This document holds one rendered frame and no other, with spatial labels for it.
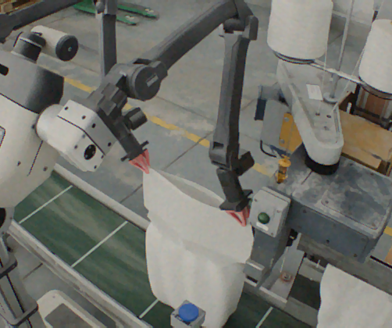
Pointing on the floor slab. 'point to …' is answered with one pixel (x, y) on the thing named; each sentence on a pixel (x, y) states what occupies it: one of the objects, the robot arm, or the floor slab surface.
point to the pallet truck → (121, 12)
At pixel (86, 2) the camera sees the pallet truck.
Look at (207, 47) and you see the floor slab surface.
